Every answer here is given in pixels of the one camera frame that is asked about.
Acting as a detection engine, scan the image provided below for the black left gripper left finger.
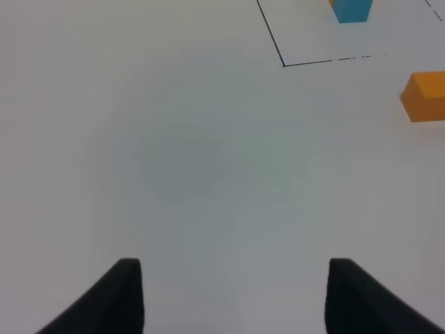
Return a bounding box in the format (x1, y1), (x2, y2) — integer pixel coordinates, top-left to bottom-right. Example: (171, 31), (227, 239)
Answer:
(39, 258), (145, 334)

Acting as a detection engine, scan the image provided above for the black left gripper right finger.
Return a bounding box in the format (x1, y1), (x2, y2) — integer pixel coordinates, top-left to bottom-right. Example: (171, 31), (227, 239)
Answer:
(324, 258), (444, 334)

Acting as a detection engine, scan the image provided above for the blue template block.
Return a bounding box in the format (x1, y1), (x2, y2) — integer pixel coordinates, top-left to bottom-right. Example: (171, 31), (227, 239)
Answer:
(332, 0), (373, 24)

